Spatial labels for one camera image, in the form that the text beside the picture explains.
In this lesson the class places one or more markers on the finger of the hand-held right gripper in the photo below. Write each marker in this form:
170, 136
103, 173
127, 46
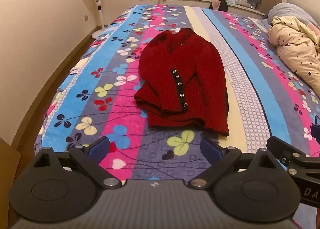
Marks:
282, 147
316, 128

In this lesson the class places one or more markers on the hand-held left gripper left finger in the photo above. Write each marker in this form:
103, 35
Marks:
99, 149

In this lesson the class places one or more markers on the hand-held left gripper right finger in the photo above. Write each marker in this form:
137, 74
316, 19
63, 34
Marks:
209, 149

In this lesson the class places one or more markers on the red knit sweater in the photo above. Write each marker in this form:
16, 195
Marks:
190, 68

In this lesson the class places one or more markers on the floral striped blanket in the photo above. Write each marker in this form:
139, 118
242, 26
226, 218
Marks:
117, 81

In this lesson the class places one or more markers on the cream star-print quilt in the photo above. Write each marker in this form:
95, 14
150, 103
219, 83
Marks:
295, 43

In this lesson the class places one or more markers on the wooden door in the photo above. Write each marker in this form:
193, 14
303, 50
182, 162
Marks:
7, 169

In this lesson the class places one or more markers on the grey pillow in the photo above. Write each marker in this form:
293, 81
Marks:
290, 9

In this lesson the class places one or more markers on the pink cloth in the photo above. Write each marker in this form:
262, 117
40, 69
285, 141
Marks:
216, 4

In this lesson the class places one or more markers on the wall power outlet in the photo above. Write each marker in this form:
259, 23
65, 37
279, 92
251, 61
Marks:
86, 18

